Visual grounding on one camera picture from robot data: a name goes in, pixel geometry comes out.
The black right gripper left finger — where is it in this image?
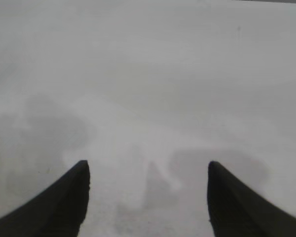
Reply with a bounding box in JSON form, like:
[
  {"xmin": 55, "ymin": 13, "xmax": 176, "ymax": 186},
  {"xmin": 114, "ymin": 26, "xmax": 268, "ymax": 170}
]
[{"xmin": 0, "ymin": 159, "xmax": 91, "ymax": 237}]

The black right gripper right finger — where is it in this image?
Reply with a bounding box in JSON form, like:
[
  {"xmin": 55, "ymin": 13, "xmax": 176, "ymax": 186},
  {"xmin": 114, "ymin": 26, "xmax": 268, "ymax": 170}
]
[{"xmin": 207, "ymin": 160, "xmax": 296, "ymax": 237}]

